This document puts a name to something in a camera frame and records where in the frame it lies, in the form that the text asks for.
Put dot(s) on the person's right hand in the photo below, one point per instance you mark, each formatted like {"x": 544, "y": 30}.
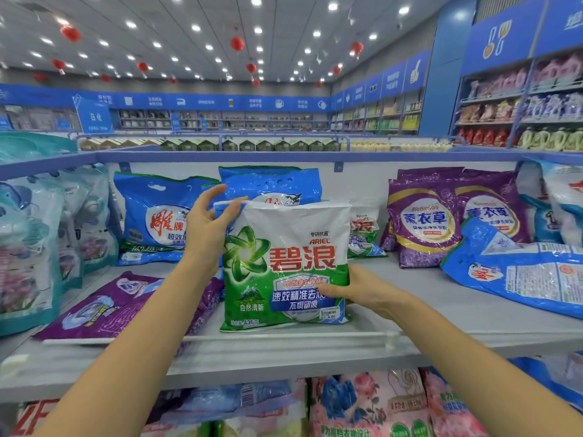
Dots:
{"x": 369, "y": 291}

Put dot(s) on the person's left hand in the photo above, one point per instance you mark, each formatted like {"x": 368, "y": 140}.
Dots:
{"x": 205, "y": 236}

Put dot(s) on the blue bird-print detergent bag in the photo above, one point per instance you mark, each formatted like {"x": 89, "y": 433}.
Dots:
{"x": 155, "y": 209}
{"x": 514, "y": 273}
{"x": 255, "y": 170}
{"x": 282, "y": 188}

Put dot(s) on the grey blue-framed shelf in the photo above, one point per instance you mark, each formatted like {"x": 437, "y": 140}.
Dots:
{"x": 319, "y": 355}

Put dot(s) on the pink floral detergent bag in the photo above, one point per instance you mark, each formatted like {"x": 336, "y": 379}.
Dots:
{"x": 451, "y": 409}
{"x": 369, "y": 405}

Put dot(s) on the purple Eichimoo lavender bag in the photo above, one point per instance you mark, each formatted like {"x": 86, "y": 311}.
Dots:
{"x": 168, "y": 405}

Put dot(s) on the red white Libai bags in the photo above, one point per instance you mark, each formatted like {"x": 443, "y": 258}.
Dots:
{"x": 34, "y": 418}

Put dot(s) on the person's left forearm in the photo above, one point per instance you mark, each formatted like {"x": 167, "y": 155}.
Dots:
{"x": 132, "y": 359}

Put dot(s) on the person's right forearm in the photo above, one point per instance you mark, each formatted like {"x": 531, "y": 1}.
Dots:
{"x": 478, "y": 364}

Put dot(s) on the row of house-shaped cartons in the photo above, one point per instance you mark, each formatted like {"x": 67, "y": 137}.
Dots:
{"x": 227, "y": 145}

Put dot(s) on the small blue aisle sign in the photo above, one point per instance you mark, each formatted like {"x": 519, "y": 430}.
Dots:
{"x": 176, "y": 121}

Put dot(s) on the blue hanging aisle sign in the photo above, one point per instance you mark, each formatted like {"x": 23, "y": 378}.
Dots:
{"x": 94, "y": 117}

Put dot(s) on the row of red bottles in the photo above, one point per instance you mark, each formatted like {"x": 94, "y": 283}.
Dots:
{"x": 483, "y": 137}

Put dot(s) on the group of ceiling spotlights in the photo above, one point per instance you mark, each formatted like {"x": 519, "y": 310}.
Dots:
{"x": 131, "y": 24}

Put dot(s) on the row of pale yellow bottles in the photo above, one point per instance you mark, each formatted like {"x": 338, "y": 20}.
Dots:
{"x": 551, "y": 140}

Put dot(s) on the group of red lanterns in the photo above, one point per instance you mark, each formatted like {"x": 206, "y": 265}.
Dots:
{"x": 70, "y": 34}

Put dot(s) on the row of pink packets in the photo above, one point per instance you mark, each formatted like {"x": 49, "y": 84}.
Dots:
{"x": 501, "y": 81}

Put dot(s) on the blue icon header signs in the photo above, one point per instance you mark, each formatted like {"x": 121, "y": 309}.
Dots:
{"x": 510, "y": 36}

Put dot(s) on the blue back wall sign band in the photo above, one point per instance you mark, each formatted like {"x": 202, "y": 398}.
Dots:
{"x": 205, "y": 102}

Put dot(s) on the blue side wall sign band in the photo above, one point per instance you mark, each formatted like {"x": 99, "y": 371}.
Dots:
{"x": 391, "y": 79}

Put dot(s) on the blue wall column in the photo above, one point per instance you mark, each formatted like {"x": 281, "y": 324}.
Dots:
{"x": 448, "y": 68}

